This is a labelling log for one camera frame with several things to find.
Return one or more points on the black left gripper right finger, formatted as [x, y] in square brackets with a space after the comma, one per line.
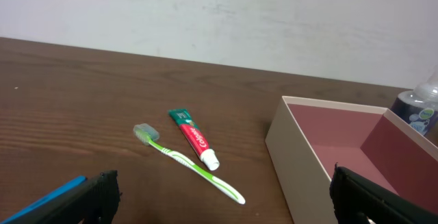
[359, 200]

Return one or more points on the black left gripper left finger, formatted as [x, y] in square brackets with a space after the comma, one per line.
[94, 201]

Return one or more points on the dark blue clear bottle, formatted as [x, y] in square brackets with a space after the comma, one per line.
[418, 107]

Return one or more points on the red green toothpaste tube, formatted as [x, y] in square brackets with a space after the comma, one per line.
[195, 138]

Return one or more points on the blue disposable razor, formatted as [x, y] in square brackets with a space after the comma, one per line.
[52, 195]

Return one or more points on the white box, pink inside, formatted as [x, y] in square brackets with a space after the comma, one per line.
[308, 138]

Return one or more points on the green white toothbrush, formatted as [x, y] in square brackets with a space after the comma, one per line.
[149, 136]

